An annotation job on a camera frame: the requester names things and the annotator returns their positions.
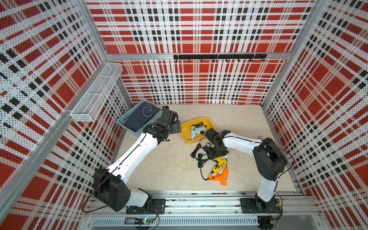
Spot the black hook rail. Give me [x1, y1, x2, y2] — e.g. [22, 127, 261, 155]
[173, 54, 267, 61]

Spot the light blue perforated basket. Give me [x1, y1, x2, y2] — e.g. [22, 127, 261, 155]
[117, 99, 163, 137]

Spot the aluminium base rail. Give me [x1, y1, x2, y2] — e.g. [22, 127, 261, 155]
[81, 192, 328, 230]

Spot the yellow plastic storage box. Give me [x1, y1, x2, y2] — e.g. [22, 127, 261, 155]
[181, 117, 214, 144]

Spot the orange glue gun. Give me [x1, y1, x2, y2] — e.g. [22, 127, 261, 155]
[209, 168, 229, 186]

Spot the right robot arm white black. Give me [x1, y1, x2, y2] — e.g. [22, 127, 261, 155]
[205, 128, 288, 212]

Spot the yellow glue gun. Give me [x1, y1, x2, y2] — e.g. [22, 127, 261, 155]
[210, 157, 227, 174]

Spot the white wire mesh shelf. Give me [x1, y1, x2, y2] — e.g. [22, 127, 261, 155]
[71, 63, 122, 122]

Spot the green circuit board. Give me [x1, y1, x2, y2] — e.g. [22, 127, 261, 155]
[134, 218, 152, 225]

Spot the mint green glue gun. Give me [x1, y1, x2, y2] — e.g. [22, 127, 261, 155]
[191, 125, 207, 140]

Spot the dark blue folded cloth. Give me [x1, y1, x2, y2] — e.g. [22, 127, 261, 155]
[123, 102, 160, 132]

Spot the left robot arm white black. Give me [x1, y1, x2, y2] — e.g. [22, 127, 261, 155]
[93, 106, 181, 213]

